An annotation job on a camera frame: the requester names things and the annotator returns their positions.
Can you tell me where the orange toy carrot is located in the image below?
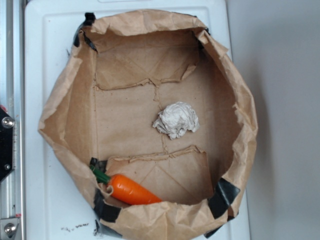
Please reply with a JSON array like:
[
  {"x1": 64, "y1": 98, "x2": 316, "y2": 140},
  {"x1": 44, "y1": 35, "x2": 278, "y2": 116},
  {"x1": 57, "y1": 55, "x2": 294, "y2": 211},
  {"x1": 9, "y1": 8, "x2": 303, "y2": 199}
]
[{"x1": 89, "y1": 165, "x2": 162, "y2": 205}]

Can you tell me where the crumpled white paper ball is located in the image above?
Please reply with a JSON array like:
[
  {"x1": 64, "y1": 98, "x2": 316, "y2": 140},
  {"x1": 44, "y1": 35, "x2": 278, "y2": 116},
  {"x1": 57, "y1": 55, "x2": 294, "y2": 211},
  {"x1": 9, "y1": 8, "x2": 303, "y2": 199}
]
[{"x1": 152, "y1": 101, "x2": 200, "y2": 140}]

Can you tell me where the brown paper bag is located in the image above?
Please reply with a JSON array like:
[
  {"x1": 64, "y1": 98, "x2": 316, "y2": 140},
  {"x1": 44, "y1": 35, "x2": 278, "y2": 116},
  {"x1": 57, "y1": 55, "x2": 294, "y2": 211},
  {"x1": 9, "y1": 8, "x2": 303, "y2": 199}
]
[{"x1": 38, "y1": 9, "x2": 258, "y2": 240}]

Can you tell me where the white plastic tray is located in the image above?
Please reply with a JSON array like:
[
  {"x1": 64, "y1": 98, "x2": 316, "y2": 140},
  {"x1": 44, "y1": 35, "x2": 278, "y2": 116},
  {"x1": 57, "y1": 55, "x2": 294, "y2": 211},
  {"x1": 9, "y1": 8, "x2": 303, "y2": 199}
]
[{"x1": 24, "y1": 0, "x2": 250, "y2": 240}]

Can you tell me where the black mounting bracket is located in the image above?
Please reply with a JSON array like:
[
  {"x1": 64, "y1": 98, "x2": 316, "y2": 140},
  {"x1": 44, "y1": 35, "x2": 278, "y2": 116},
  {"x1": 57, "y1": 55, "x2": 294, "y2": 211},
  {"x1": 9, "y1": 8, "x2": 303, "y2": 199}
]
[{"x1": 0, "y1": 108, "x2": 15, "y2": 182}]

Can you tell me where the aluminium frame rail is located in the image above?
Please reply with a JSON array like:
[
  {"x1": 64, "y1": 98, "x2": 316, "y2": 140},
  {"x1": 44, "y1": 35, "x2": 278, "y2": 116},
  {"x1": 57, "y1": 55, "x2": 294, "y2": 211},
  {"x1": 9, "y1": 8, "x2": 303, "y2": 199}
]
[{"x1": 0, "y1": 0, "x2": 28, "y2": 240}]

